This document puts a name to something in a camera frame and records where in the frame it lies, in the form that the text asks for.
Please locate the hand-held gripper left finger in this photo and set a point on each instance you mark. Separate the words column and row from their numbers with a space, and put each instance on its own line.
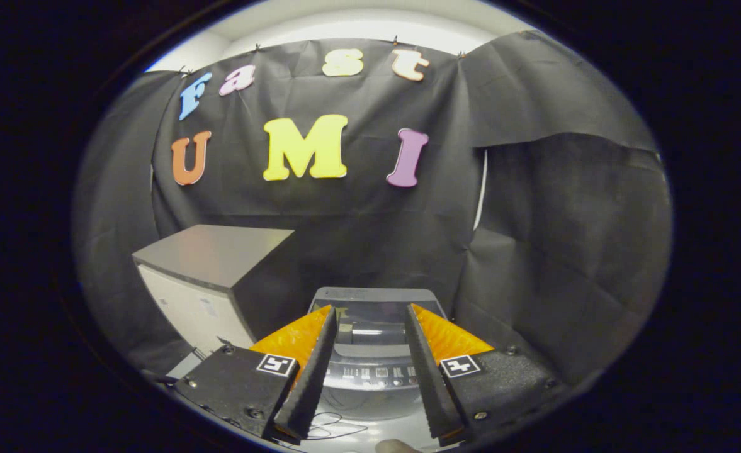
column 313, row 377

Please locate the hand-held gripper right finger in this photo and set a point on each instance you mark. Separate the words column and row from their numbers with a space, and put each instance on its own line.
column 427, row 377

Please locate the grey washing machine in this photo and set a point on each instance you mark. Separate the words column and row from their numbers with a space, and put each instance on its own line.
column 370, row 402

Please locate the dark washing machine lid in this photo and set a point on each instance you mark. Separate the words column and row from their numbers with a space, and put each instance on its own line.
column 370, row 327

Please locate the grey white cabinet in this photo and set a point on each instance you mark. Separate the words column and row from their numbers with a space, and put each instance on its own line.
column 213, row 251

